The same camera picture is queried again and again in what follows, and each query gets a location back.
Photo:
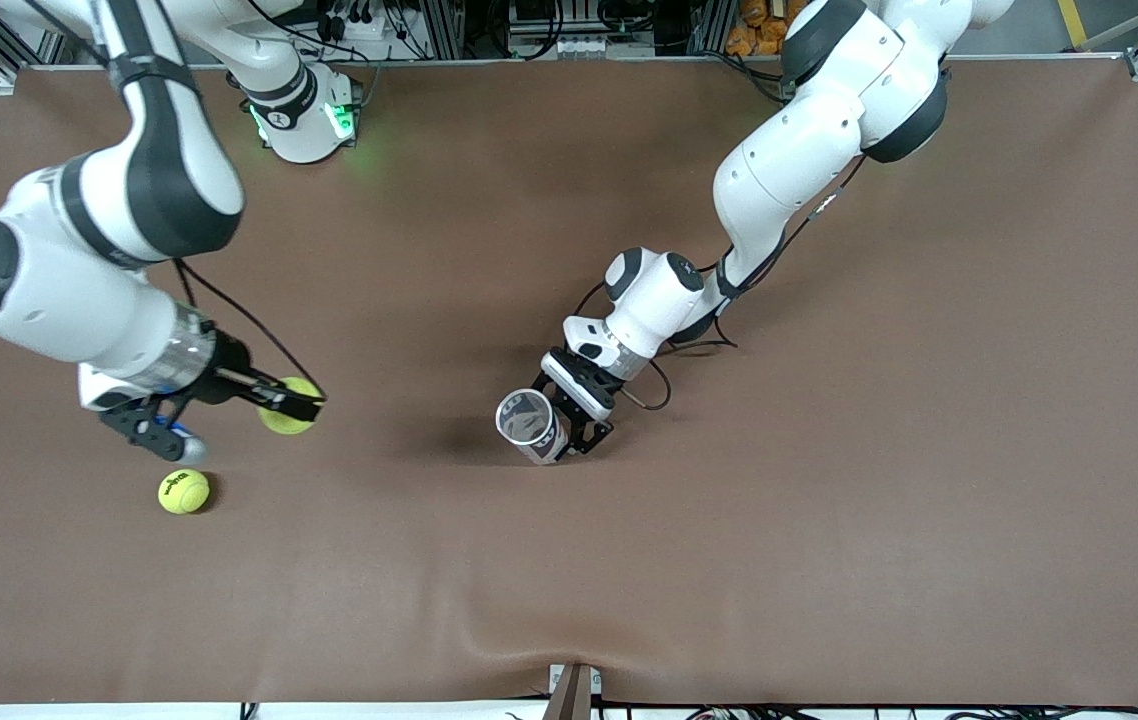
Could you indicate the aluminium frame post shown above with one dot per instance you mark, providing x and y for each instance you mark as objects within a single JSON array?
[
  {"x": 444, "y": 30},
  {"x": 709, "y": 25}
]

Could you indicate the orange objects pile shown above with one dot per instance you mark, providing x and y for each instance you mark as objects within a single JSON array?
[{"x": 754, "y": 35}]

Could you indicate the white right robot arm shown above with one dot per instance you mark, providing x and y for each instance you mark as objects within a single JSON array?
[{"x": 59, "y": 300}]

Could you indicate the yellow Roland Garros tennis ball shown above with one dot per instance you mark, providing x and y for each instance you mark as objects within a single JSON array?
[{"x": 281, "y": 420}]

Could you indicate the metal camera stand bracket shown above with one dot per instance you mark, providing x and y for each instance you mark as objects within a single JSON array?
[{"x": 574, "y": 695}]

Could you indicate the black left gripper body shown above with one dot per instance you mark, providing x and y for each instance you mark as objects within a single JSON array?
[{"x": 586, "y": 392}]

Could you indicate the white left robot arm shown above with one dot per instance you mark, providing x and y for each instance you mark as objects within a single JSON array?
[{"x": 799, "y": 160}]

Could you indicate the brown table mat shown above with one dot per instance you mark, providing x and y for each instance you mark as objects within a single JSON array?
[{"x": 569, "y": 560}]

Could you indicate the clear Wilson tennis ball can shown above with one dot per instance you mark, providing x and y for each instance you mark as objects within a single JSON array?
[{"x": 546, "y": 448}]

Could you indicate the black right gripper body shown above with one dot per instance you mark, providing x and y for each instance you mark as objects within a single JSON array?
[{"x": 229, "y": 371}]

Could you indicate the yellow Wilson tennis ball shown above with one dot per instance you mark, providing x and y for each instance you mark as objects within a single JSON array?
[{"x": 184, "y": 495}]

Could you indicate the white terminal block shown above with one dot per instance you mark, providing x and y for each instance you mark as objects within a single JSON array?
[{"x": 584, "y": 46}]

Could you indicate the white power strip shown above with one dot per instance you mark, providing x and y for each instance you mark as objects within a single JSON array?
[{"x": 374, "y": 30}]

